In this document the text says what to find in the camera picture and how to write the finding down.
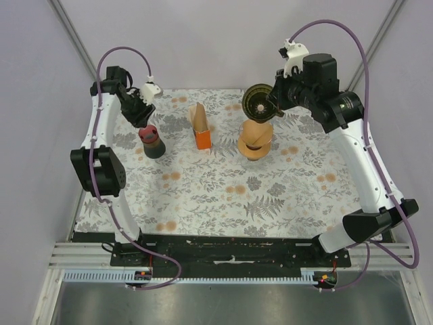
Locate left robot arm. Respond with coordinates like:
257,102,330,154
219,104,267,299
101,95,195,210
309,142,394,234
70,66,155,267

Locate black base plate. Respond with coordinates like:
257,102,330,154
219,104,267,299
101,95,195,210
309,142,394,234
110,232,352,276

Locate brown paper coffee filters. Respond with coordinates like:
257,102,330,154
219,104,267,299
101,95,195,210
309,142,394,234
189,102,209,133

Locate red capped dark bottle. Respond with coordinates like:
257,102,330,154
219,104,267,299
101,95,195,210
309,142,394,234
138,125,166,159

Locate floral tablecloth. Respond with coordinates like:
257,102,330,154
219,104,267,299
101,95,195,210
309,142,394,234
113,89,360,238

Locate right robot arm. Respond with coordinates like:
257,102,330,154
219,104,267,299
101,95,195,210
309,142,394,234
268,53,419,267

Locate aluminium frame rail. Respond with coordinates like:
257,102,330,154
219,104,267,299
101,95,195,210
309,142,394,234
47,0,97,86

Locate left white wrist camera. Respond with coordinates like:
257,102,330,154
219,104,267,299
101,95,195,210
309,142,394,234
139,76,163,105

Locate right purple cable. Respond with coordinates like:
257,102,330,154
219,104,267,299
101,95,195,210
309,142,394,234
289,19,422,293

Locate orange coffee filter box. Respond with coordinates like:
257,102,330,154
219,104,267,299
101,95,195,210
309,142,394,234
191,123,212,150

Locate white cable duct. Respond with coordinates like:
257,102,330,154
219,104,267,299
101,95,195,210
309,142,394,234
63,267,322,284

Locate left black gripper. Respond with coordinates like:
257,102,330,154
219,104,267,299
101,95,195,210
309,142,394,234
120,89,156,130

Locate green glass coffee dripper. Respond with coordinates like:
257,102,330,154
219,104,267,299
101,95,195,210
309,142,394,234
242,83,284,123

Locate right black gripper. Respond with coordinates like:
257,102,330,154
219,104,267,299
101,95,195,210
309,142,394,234
269,67,317,112

